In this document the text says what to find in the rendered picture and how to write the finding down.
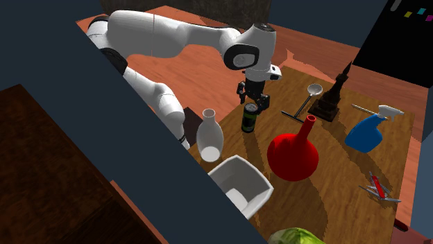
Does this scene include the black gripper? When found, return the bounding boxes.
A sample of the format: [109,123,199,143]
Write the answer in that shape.
[236,78,271,114]

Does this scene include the black and green can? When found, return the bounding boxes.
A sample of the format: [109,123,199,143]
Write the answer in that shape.
[241,103,260,134]

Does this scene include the white vase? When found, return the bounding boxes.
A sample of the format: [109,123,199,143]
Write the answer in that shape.
[196,107,225,164]

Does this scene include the red round-bellied vase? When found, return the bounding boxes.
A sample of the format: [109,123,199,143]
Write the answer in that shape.
[266,114,320,182]

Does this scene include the dark brown tower figure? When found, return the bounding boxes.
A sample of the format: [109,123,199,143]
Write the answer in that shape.
[307,60,353,123]

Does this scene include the white square bin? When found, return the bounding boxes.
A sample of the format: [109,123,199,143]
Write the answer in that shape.
[207,155,275,220]

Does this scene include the silver rod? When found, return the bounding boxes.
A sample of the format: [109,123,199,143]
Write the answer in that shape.
[350,103,389,120]

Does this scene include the blue spray bottle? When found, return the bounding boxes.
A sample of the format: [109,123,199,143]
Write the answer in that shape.
[344,104,405,154]

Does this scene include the green cabbage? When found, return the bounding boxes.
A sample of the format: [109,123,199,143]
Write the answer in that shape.
[266,227,328,244]

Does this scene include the red pocket knife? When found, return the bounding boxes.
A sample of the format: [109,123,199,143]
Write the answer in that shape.
[358,171,402,204]

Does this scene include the black fridge with magnets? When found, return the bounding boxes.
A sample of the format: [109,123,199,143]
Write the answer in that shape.
[351,0,433,89]

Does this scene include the dark red thing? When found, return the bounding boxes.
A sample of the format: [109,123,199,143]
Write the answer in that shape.
[393,218,409,233]

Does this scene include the dark wooden cabinet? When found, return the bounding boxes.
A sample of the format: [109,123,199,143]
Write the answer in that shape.
[0,83,170,244]

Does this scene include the silver ladle with black handle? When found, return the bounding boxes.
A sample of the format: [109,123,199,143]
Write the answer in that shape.
[280,83,324,125]

